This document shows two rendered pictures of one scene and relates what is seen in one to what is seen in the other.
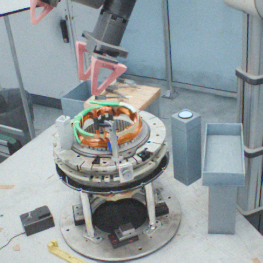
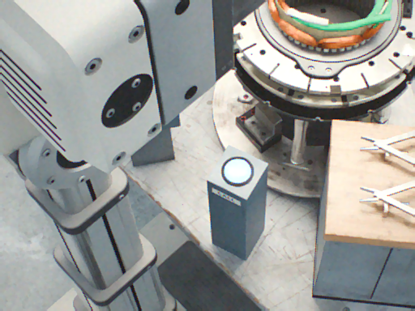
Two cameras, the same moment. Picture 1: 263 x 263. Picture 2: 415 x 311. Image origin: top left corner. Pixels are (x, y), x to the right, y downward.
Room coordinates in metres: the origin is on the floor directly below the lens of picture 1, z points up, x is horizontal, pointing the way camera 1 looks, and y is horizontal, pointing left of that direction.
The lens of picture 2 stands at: (1.76, -0.43, 2.15)
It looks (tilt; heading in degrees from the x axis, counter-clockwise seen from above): 62 degrees down; 159
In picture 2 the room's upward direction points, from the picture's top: 4 degrees counter-clockwise
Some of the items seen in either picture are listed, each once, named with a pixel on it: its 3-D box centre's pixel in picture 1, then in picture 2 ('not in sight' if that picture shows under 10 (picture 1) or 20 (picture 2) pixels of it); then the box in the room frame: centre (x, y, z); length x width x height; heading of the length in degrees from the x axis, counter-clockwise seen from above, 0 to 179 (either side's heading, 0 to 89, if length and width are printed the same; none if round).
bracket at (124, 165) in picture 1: (125, 171); not in sight; (0.92, 0.02, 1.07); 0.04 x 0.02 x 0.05; 104
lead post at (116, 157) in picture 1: (115, 141); not in sight; (0.94, 0.04, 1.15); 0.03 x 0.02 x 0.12; 48
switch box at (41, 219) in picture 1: (36, 219); not in sight; (1.07, 0.33, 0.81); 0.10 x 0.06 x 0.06; 113
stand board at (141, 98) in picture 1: (122, 98); (395, 185); (1.37, 0.01, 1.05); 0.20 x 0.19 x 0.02; 58
